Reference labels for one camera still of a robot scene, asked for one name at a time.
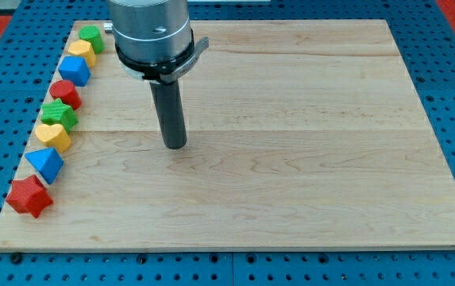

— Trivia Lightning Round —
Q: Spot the black clamp ring mount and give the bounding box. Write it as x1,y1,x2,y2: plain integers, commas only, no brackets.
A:
114,37,209,84

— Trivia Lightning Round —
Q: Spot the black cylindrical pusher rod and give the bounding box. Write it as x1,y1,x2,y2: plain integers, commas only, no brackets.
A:
149,81,187,149

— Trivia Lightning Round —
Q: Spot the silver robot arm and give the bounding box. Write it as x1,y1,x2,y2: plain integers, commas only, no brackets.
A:
107,0,210,149

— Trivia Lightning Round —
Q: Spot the green star block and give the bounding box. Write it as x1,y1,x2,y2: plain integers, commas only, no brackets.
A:
41,99,79,133

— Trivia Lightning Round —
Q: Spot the red star block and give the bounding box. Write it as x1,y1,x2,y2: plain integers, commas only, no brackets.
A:
6,175,53,218

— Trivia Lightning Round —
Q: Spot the green cylinder block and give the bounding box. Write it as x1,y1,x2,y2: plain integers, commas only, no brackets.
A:
79,25,105,54

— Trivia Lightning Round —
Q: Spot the yellow hexagon block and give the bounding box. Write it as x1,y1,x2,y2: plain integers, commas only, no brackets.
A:
67,40,97,68

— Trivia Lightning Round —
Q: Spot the blue cube block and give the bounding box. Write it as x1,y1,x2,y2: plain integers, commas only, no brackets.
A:
58,56,91,87

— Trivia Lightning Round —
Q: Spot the red cylinder block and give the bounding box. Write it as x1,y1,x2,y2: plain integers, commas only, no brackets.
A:
49,79,82,110

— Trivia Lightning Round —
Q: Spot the yellow heart block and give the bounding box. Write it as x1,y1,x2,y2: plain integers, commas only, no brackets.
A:
35,124,71,153

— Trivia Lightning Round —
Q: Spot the blue triangle block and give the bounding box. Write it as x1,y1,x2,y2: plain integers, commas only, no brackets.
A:
25,147,64,184

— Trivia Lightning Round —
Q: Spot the wooden board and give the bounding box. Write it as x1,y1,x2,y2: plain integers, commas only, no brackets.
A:
0,20,455,253

